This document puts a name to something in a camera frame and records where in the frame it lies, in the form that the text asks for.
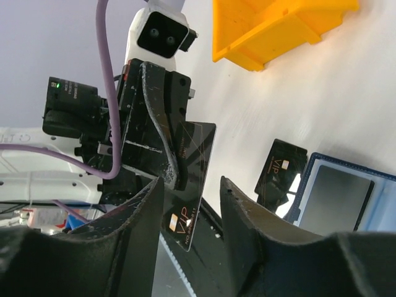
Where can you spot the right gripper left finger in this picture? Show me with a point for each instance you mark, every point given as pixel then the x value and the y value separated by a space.
pixel 116 253

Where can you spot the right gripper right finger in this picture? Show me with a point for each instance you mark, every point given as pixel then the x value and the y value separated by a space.
pixel 266 255

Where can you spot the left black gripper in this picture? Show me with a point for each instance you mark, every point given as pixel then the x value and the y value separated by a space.
pixel 153 104

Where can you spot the yellow plastic bin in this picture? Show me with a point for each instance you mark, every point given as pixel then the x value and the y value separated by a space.
pixel 252 33

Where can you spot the black credit card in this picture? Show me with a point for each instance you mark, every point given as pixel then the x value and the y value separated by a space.
pixel 336 202

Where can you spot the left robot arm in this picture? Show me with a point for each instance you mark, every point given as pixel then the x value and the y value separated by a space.
pixel 67 160

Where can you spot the blue storage box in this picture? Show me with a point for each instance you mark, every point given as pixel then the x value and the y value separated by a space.
pixel 72 223

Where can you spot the grey cable duct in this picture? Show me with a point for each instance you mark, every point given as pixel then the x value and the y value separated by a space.
pixel 177 266

